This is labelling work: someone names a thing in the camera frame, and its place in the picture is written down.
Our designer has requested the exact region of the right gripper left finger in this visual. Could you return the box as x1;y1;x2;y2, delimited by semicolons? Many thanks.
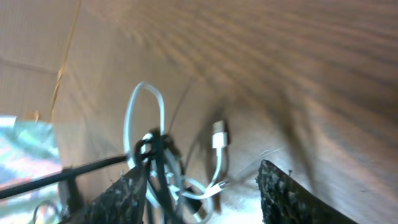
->
62;167;147;224

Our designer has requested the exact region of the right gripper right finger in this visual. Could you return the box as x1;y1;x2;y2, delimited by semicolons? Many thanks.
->
256;160;354;224

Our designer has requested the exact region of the black usb cable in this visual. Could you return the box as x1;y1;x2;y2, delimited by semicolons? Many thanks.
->
0;77;200;224

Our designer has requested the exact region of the white usb cable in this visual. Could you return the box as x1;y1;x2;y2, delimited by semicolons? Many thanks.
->
123;81;229;224

